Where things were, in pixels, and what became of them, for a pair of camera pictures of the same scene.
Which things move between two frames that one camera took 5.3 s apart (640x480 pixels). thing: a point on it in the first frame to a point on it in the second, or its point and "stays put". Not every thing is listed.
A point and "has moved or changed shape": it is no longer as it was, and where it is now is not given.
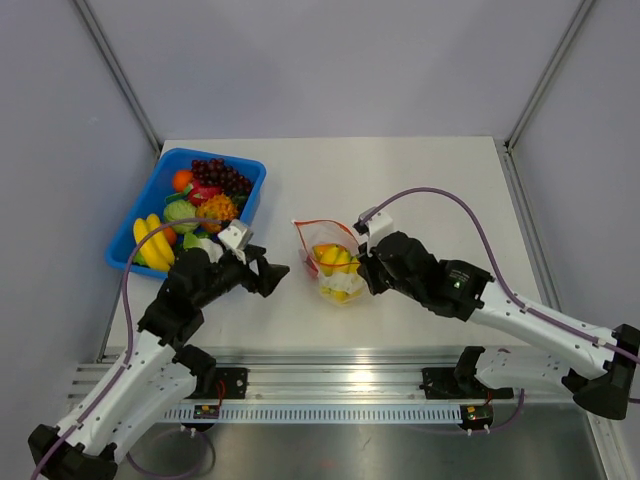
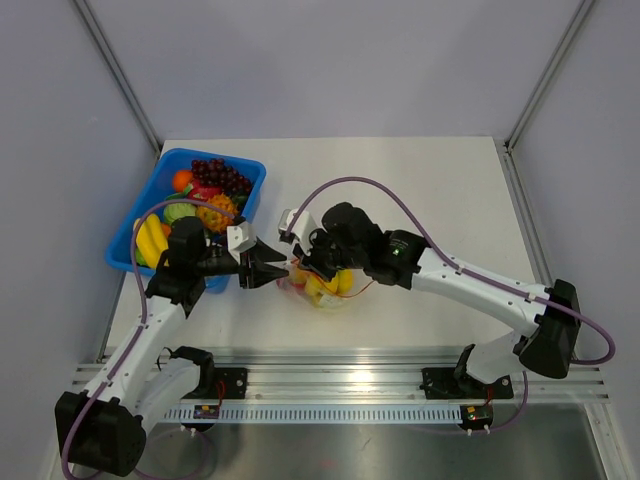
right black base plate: [440, 383] stays put
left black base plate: [235, 382] stays put
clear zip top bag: [330, 251] has moved or changed shape
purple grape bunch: [216, 172] stays put
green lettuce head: [178, 211] stays put
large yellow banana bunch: [334, 258] has moved or changed shape
